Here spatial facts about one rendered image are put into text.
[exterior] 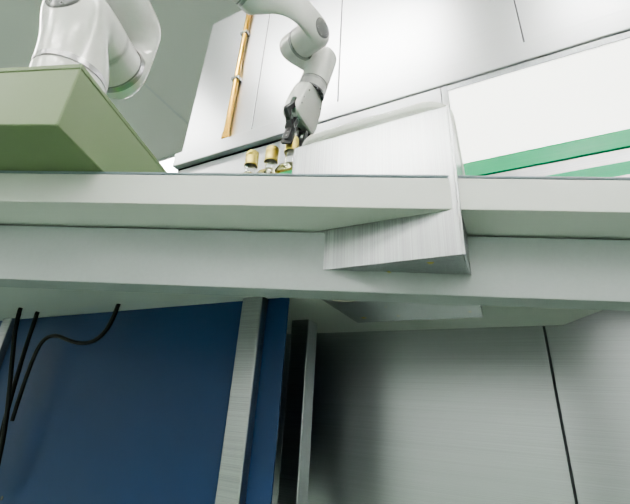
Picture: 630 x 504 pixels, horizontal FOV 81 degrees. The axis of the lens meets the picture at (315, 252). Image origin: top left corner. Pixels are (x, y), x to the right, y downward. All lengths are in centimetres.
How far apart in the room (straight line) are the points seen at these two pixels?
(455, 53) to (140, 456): 116
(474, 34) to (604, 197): 89
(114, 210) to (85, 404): 54
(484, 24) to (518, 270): 94
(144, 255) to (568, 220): 39
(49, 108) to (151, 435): 52
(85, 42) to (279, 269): 46
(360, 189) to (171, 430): 51
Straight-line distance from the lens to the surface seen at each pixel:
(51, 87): 41
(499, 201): 35
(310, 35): 101
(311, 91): 101
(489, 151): 93
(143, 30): 83
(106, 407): 83
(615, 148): 72
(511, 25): 122
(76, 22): 70
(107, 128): 43
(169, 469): 70
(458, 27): 126
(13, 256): 48
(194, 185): 36
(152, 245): 40
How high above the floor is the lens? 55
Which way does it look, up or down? 23 degrees up
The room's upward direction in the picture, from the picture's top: 4 degrees clockwise
